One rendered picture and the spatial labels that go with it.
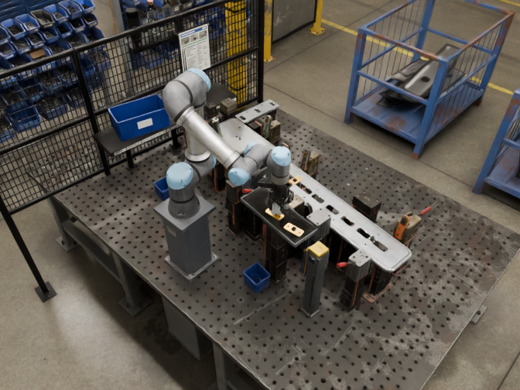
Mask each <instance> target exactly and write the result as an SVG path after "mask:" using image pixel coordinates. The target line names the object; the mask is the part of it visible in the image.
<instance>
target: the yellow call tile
mask: <svg viewBox="0 0 520 390"><path fill-rule="evenodd" d="M309 250H310V251H311V252H312V253H313V254H315V255H316V256H317V257H318V258H319V257H320V256H322V255H323V254H325V253H326V252H328V251H329V249H328V248H327V247H326V246H325V245H323V244H322V243H321V242H319V241H318V242H317V243H316V244H314V245H312V246H311V247H309Z"/></svg>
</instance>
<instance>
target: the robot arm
mask: <svg viewBox="0 0 520 390"><path fill-rule="evenodd" d="M209 90H210V79H209V78H208V76H207V75H206V74H205V73H204V72H203V71H202V70H200V69H198V68H194V67H193V68H190V69H189V70H185V71H184V72H183V73H182V74H180V75H179V76H178V77H177V78H175V79H174V80H172V81H171V82H169V83H168V84H167V85H166V86H165V88H164V90H163V92H162V102H163V106H164V108H165V110H166V112H167V114H168V115H169V116H170V117H171V119H172V120H173V121H174V122H175V123H176V124H177V125H182V126H183V127H184V128H185V129H186V142H187V149H186V151H185V158H186V159H185V161H184V162H179V163H178V164H176V163H175V164H173V165H172V166H171V167H170V168H169V169H168V171H167V173H166V182H167V184H168V189H169V202H168V211H169V214H170V215H171V216H173V217H174V218H177V219H188V218H191V217H193V216H195V215H196V214H197V213H198V212H199V210H200V201H199V199H198V197H197V195H196V194H195V189H194V187H195V186H196V185H197V184H198V183H199V182H200V181H201V180H202V179H203V178H204V177H205V176H206V175H207V174H208V173H210V172H211V171H212V169H213V168H214V167H215V165H216V159H217V160H218V161H219V162H220V163H221V164H222V165H223V166H224V167H225V168H226V169H228V170H229V173H228V178H229V179H230V181H231V182H232V183H233V184H234V185H237V186H241V185H243V184H245V183H246V182H247V181H248V180H249V179H250V177H251V176H252V175H253V174H254V173H255V172H256V171H257V170H258V169H259V167H260V166H261V165H263V166H267V167H269V168H272V174H271V178H268V177H263V178H261V179H260V180H259V181H258V185H259V186H260V187H264V188H271V190H272V191H270V193H269V200H268V207H269V210H270V211H271V213H272V214H273V215H275V214H278V215H281V214H282V213H281V211H280V208H282V209H288V206H287V204H290V203H291V202H292V200H293V198H294V192H293V191H292V190H290V189H289V188H290V187H291V186H293V184H292V183H290V182H289V171H290V163H291V158H290V151H289V150H288V149H287V148H286V147H280V146H278V147H275V148H274V149H270V148H269V147H266V146H264V145H262V144H259V143H255V142H249V143H248V144H247V147H245V151H244V157H243V158H242V157H241V156H240V155H239V154H238V153H237V152H236V151H235V150H234V149H233V148H232V147H231V146H230V145H229V144H228V143H227V142H226V141H225V140H224V139H223V138H222V137H221V136H220V135H218V134H217V133H216V132H215V131H214V130H213V129H212V128H211V127H210V126H209V125H208V124H207V123H206V122H205V121H204V105H205V104H206V102H207V99H206V93H207V92H208V91H209Z"/></svg>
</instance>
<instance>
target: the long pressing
mask: <svg viewBox="0 0 520 390"><path fill-rule="evenodd" d="M220 127H221V134H222V135H223V139H224V140H225V141H226V142H227V143H228V144H229V145H230V146H231V147H232V148H233V149H234V150H238V152H242V151H244V150H245V147H247V144H248V143H249V142H255V143H259V144H262V145H264V146H266V147H269V148H270V149H274V148H275V146H274V145H273V144H272V143H270V142H268V141H267V140H266V139H264V138H263V137H261V136H260V135H259V134H258V133H256V132H255V131H253V130H252V129H250V128H249V127H248V126H247V125H245V124H244V123H242V122H241V121H239V120H238V119H236V118H230V119H228V120H227V121H224V122H222V123H220ZM239 127H240V128H239ZM236 136H237V138H236ZM239 137H241V140H239ZM289 175H290V176H292V177H293V178H295V177H296V176H300V177H301V178H302V179H303V180H301V181H299V183H301V184H302V185H304V186H305V187H306V188H308V189H309V190H310V191H312V193H311V194H308V193H306V192H305V191H303V190H302V189H300V188H299V187H298V186H297V185H296V184H295V185H293V186H291V187H290V188H289V189H290V190H292V191H293V192H294V195H295V194H298V195H299V196H300V197H302V198H303V199H304V200H305V204H306V203H307V202H309V203H310V204H311V205H312V206H313V212H314V211H315V210H317V209H319V208H323V209H324V210H325V211H326V212H327V213H328V214H330V215H331V216H332V218H331V222H330V229H331V230H332V231H333V232H335V233H336V234H337V235H339V236H340V237H341V238H343V239H344V240H345V241H346V242H347V243H348V244H350V245H351V246H352V247H354V248H355V249H356V250H359V249H363V250H364V251H366V252H367V253H368V254H369V255H370V256H371V262H373V263H374V264H375V265H377V266H378V267H379V268H380V269H381V270H383V271H384V272H394V271H395V270H396V269H398V268H399V267H400V266H401V265H403V264H404V263H405V262H406V261H408V260H409V259H410V258H411V257H412V252H411V251H410V249H409V248H407V247H406V246H404V244H402V243H401V242H399V241H398V240H396V239H395V238H393V237H392V236H391V235H390V234H388V233H387V232H386V231H384V230H383V229H381V228H380V227H379V226H378V225H376V224H375V223H373V222H372V221H370V220H369V219H367V218H366V217H365V216H364V215H363V214H361V213H360V212H358V211H357V210H355V209H354V208H353V207H352V206H350V205H349V204H347V203H346V202H344V201H343V200H342V199H340V198H339V197H338V196H336V195H335V194H334V193H332V192H331V191H329V190H328V189H327V188H326V187H324V186H323V185H321V184H320V183H318V182H317V181H316V180H315V179H313V178H312V177H311V176H309V175H308V174H306V173H305V172H303V171H302V170H301V169H300V168H298V167H297V166H295V165H294V164H293V163H290V171H289ZM317 189H318V190H317ZM314 194H316V195H317V196H318V197H319V198H321V199H322V200H324V202H323V203H321V204H320V203H319V202H318V201H316V200H315V199H313V198H312V195H314ZM304 197H305V198H304ZM328 205H330V206H331V207H333V208H334V209H335V210H337V211H338V212H339V214H333V213H332V212H331V211H329V210H328V209H326V207H327V206H328ZM342 217H346V218H347V219H349V220H350V221H351V222H353V223H354V225H353V226H352V227H351V226H349V225H348V224H346V223H345V222H344V221H342V220H341V218H342ZM333 219H334V221H333ZM359 228H360V229H362V230H363V231H365V232H366V233H367V234H369V235H370V236H372V235H373V236H375V240H374V241H370V240H369V238H365V237H364V236H362V235H361V234H359V233H358V232H357V229H359ZM378 234H379V235H378ZM375 241H378V242H379V243H381V244H382V245H384V246H385V247H386V248H387V249H388V250H387V251H382V250H381V249H380V248H378V247H377V246H375V245H374V244H373V242H375ZM365 244H366V245H365Z"/></svg>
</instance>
